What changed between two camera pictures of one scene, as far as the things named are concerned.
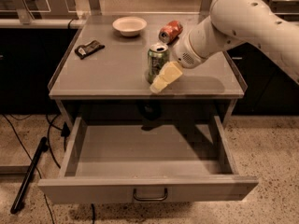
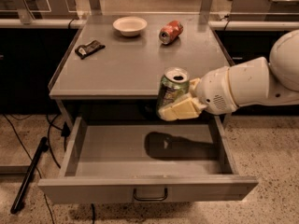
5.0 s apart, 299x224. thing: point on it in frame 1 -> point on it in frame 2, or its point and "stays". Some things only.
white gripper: (184, 54) -> (212, 90)
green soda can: (158, 55) -> (174, 86)
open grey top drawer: (147, 162) stays
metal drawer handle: (149, 199) stays
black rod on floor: (20, 196) stays
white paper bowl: (129, 25) stays
